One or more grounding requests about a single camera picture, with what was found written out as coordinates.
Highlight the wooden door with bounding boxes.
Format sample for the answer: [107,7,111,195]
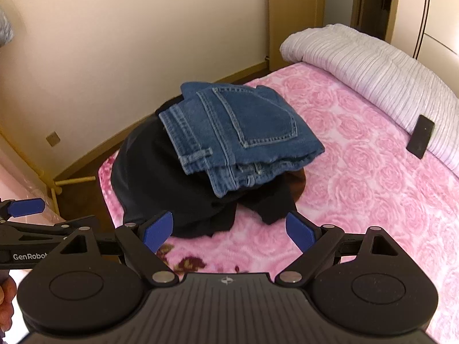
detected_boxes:
[267,0,327,72]

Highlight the pink rose-pattern blanket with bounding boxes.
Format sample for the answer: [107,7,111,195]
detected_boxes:
[98,55,459,335]

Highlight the yellow wooden frame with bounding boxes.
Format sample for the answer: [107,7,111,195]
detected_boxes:
[0,129,97,216]

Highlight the grey cloth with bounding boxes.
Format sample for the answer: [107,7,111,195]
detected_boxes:
[0,7,15,49]

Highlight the black phone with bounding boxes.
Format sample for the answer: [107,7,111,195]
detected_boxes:
[406,114,435,159]

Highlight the blue denim jeans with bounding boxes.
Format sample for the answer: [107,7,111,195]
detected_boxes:
[158,82,326,198]

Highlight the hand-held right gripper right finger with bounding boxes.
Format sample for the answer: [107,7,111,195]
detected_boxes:
[274,211,395,288]

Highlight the cream wardrobe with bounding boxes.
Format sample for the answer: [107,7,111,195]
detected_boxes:
[389,0,459,60]

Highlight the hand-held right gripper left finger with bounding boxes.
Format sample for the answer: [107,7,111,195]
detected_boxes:
[54,211,180,287]

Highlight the person's left hand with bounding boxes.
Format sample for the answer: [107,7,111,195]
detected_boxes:
[0,279,17,332]

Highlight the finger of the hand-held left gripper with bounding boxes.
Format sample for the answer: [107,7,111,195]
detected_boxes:
[0,198,46,220]
[0,216,97,238]

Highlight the black garment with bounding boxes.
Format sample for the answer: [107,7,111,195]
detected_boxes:
[110,97,298,239]

